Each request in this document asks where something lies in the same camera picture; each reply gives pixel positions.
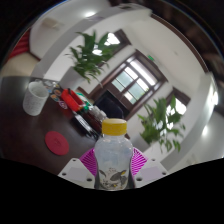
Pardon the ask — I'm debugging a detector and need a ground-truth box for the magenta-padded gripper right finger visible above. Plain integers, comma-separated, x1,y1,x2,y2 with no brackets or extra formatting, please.
129,147,170,190

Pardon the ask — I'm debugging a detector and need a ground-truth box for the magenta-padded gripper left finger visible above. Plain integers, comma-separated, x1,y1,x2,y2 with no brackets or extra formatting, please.
57,147,98,190

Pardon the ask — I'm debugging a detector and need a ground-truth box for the clear bottle with yellow cap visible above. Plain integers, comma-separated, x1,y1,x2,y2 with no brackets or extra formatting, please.
93,118,134,191

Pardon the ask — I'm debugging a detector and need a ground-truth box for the flat round red coaster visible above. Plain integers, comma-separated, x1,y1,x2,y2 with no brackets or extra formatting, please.
44,130,70,156

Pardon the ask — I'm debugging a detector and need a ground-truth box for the leafy plant in white pot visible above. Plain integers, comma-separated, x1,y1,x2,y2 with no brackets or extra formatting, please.
59,30,121,90
137,95,187,164

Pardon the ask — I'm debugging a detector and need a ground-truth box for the box of small cups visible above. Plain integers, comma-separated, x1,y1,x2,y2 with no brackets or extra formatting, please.
84,104,108,124

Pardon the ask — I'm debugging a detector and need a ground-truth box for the dark-framed window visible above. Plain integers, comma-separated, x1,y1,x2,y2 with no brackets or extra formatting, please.
165,87,192,118
99,29,132,55

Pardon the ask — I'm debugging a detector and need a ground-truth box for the red plastic container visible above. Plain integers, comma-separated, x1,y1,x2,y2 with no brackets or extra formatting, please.
60,88,84,113

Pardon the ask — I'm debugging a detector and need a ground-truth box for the black chair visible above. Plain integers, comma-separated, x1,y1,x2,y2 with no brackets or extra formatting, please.
93,89,126,120

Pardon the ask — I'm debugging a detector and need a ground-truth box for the white speckled cup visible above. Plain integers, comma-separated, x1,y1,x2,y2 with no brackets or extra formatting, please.
22,81,50,117

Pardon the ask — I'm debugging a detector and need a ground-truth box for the dark wooden double door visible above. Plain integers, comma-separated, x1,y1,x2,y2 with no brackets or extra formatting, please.
88,49,168,121

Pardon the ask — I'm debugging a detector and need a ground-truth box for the red carpeted staircase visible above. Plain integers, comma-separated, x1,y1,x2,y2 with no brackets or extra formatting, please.
8,28,33,61

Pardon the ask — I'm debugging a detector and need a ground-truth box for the white wall radiator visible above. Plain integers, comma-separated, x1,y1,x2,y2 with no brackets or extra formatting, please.
41,16,66,31

